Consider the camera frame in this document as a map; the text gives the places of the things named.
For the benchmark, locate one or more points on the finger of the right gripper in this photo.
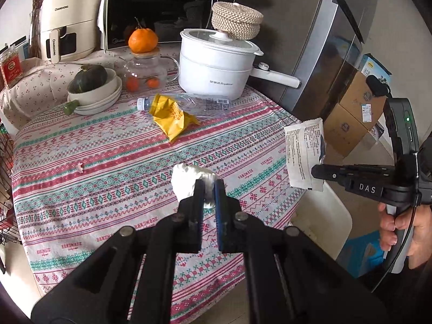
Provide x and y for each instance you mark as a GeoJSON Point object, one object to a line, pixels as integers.
{"type": "Point", "coordinates": [335, 173]}

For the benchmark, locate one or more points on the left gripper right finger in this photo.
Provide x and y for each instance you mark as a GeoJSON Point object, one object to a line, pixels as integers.
{"type": "Point", "coordinates": [228, 239]}

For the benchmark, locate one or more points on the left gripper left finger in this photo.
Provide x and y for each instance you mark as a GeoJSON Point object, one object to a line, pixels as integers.
{"type": "Point", "coordinates": [190, 230]}

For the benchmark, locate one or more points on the white tissue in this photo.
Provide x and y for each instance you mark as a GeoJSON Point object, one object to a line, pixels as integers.
{"type": "Point", "coordinates": [183, 182]}

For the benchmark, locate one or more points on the white printed packet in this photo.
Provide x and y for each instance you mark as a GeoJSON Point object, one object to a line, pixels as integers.
{"type": "Point", "coordinates": [305, 148]}

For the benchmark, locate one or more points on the yellow snack wrapper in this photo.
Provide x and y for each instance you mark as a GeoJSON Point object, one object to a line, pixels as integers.
{"type": "Point", "coordinates": [170, 117]}

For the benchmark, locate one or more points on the clear plastic water bottle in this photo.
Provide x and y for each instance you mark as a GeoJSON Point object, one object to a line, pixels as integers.
{"type": "Point", "coordinates": [201, 106]}

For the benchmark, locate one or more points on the white plastic trash bin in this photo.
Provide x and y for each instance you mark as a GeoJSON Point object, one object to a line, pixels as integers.
{"type": "Point", "coordinates": [324, 219]}

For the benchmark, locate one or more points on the lower cardboard box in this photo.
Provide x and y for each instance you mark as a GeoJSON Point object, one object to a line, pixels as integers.
{"type": "Point", "coordinates": [342, 130]}

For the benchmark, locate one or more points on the cardboard box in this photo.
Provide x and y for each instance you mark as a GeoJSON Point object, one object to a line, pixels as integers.
{"type": "Point", "coordinates": [342, 130]}
{"type": "Point", "coordinates": [361, 103]}

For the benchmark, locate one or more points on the small dark white box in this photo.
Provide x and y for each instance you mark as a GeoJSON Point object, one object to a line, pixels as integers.
{"type": "Point", "coordinates": [376, 131]}

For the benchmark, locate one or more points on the upper cardboard box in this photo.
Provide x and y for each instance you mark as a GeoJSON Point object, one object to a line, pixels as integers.
{"type": "Point", "coordinates": [361, 103]}

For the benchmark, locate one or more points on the blue plastic stool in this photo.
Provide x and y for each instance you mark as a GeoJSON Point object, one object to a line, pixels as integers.
{"type": "Point", "coordinates": [361, 255]}

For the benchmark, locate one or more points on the black cap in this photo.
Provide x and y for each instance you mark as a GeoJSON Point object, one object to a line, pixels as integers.
{"type": "Point", "coordinates": [377, 87]}

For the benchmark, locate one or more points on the blue yellow product box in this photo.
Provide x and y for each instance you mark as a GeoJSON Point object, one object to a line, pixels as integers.
{"type": "Point", "coordinates": [369, 65]}

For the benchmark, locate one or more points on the patterned tablecloth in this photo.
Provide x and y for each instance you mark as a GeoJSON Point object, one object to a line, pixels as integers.
{"type": "Point", "coordinates": [77, 179]}

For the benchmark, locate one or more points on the white bowl stack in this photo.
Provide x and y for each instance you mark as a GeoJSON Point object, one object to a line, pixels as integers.
{"type": "Point", "coordinates": [97, 98]}

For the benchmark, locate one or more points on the dark grey refrigerator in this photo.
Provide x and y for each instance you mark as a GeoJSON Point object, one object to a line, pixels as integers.
{"type": "Point", "coordinates": [317, 41]}

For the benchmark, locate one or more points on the white electric pot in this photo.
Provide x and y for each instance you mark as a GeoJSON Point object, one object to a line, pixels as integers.
{"type": "Point", "coordinates": [212, 63]}

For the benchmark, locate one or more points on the glass teapot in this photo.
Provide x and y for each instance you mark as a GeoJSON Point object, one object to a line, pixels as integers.
{"type": "Point", "coordinates": [149, 71]}

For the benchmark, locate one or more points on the dark green squash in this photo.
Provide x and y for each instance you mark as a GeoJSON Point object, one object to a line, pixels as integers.
{"type": "Point", "coordinates": [89, 77]}

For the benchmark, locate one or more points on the woven straw basket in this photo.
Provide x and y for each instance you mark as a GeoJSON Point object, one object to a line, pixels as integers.
{"type": "Point", "coordinates": [239, 21]}

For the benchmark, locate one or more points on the orange tangerine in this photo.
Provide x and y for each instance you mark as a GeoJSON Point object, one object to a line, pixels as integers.
{"type": "Point", "coordinates": [142, 40]}

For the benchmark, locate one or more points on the dotted white cloth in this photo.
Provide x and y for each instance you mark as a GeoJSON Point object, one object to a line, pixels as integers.
{"type": "Point", "coordinates": [44, 85]}

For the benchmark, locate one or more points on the black microwave oven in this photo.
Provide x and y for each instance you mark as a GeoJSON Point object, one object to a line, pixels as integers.
{"type": "Point", "coordinates": [118, 19]}

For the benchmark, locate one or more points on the cream air fryer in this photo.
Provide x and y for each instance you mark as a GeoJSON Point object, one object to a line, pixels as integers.
{"type": "Point", "coordinates": [68, 29]}

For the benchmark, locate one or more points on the red tea tin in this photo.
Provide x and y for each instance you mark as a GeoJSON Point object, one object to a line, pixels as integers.
{"type": "Point", "coordinates": [11, 70]}

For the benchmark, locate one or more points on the dried twig vase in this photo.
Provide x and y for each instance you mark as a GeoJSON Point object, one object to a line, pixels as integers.
{"type": "Point", "coordinates": [34, 32]}

